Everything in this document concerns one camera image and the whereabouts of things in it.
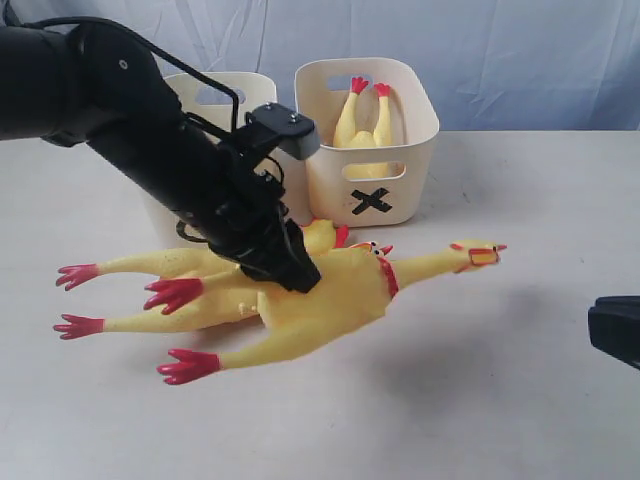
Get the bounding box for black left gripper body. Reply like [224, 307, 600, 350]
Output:
[175, 149, 289, 265]

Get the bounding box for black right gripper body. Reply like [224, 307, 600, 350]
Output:
[606, 295, 639, 370]

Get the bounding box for whole yellow rubber chicken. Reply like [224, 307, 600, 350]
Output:
[156, 239, 506, 385]
[52, 241, 395, 341]

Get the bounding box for headless yellow rubber chicken body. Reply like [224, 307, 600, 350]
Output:
[332, 76, 395, 180]

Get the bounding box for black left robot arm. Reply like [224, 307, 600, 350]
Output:
[1, 16, 320, 293]

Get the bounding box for detached yellow chicken head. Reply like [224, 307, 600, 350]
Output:
[301, 218, 349, 255]

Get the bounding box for cream bin marked O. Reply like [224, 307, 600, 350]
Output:
[144, 71, 279, 251]

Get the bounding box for cream bin marked X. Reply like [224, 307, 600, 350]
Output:
[295, 57, 440, 227]

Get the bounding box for blue backdrop cloth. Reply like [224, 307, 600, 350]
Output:
[9, 0, 639, 130]

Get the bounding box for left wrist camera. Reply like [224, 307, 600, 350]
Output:
[245, 103, 320, 161]

